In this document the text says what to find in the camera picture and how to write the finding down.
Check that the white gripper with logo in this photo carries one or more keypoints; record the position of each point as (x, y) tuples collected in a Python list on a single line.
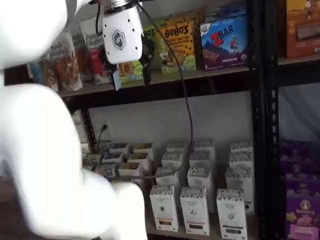
[(122, 37)]

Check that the white tea box green strip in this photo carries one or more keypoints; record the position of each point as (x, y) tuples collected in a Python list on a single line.
[(238, 178), (241, 146), (240, 159), (231, 215)]

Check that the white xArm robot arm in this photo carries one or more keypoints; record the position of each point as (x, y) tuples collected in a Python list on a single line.
[(37, 150)]

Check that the green Bobo's apple pie box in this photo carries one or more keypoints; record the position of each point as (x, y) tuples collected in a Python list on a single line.
[(130, 72)]

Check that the yellow Bobo's peanut butter box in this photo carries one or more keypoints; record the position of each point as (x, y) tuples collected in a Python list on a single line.
[(198, 17), (176, 47)]

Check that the blue flax plus cereal box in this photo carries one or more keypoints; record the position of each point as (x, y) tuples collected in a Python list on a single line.
[(118, 147), (107, 170)]

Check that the yellow purely elizabeth box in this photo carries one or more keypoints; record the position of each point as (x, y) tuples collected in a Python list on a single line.
[(138, 158), (128, 168)]

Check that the white tea box yellow strip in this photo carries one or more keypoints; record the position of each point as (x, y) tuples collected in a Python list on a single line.
[(166, 176), (172, 160), (163, 210), (176, 148)]

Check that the blue Z Bar box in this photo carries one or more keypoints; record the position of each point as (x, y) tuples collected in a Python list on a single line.
[(230, 11), (223, 45)]

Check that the green apple cinnamon cereal box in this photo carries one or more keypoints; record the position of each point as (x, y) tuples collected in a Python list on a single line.
[(92, 158)]

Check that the white tea box pink strip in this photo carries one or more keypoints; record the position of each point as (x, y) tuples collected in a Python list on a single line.
[(195, 212), (200, 176), (200, 158), (203, 145)]

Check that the orange snack box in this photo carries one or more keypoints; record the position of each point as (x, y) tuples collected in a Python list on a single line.
[(302, 30)]

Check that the purple Annie's snack box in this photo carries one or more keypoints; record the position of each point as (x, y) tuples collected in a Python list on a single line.
[(296, 157), (303, 212)]

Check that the red label granola bag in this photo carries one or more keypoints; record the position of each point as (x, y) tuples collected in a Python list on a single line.
[(96, 55)]

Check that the purely elizabeth granola bag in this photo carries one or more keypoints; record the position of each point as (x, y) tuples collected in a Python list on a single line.
[(81, 55), (48, 72)]

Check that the orange label granola bag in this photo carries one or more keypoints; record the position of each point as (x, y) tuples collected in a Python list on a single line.
[(66, 67)]

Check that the black metal shelving unit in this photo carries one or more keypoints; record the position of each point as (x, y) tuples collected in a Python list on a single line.
[(272, 125), (200, 86)]

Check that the blue label granola bag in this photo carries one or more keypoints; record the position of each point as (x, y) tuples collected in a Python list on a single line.
[(37, 73)]

